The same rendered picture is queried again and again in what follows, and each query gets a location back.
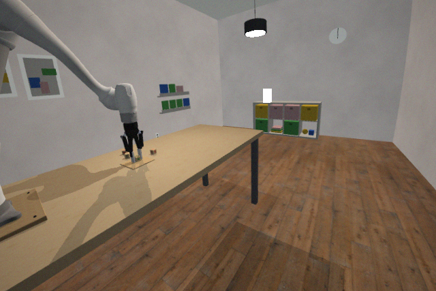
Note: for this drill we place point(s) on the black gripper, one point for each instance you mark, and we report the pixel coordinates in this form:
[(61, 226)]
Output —
[(129, 130)]

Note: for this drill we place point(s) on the tan square mat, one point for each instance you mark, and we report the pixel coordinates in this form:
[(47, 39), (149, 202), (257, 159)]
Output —
[(135, 165)]

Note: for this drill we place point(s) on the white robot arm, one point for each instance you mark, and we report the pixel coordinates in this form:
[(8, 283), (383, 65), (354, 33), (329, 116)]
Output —
[(21, 21)]

